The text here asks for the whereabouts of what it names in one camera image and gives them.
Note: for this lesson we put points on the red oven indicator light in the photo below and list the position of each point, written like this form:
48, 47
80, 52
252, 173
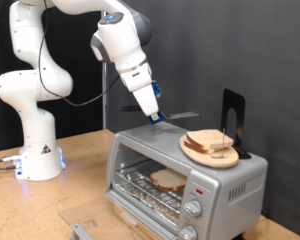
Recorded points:
199, 191

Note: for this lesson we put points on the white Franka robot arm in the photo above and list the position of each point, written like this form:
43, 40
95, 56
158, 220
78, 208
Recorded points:
33, 86

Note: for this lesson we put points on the silver toaster oven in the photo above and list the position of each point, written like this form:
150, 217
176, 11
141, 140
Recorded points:
220, 186

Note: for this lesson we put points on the thick white bread slice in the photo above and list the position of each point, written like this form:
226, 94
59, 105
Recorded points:
168, 180

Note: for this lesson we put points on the aluminium foil oven liner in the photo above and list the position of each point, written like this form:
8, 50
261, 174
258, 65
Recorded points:
146, 203

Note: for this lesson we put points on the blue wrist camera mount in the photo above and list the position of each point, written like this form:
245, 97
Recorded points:
156, 89

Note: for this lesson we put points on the silver oven knob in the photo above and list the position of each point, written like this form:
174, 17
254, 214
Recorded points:
189, 233
193, 208

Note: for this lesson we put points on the vertical metal pole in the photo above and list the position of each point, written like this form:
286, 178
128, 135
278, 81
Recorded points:
104, 100

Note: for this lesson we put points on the thin metal pin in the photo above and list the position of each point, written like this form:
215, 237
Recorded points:
223, 143

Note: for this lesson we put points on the black metal bookend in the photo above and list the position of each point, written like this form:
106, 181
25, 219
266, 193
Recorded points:
238, 106

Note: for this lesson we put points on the thin white bread slice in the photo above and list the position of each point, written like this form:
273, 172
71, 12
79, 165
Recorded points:
210, 138
196, 149

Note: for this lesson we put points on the round wooden board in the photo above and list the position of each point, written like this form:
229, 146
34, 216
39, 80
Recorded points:
213, 160

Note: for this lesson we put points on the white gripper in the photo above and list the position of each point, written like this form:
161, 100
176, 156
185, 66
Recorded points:
141, 90

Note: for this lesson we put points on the spatula with blue grip block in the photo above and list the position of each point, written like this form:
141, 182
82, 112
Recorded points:
181, 115

